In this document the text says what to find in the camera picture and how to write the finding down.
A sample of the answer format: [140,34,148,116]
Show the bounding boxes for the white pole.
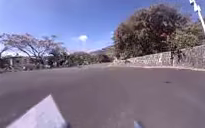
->
[189,0,205,46]

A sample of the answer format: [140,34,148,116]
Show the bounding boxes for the robot's own part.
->
[133,120,144,128]

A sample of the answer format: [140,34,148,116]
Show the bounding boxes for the large bushy tree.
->
[111,3,205,60]

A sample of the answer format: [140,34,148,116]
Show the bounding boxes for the stone wall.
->
[113,43,205,71]

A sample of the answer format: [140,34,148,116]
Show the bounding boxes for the row of trees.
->
[0,32,114,75]

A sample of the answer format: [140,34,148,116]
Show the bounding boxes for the grey asphalt road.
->
[0,62,205,128]

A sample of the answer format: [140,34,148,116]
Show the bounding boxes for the distant hill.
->
[88,45,116,56]

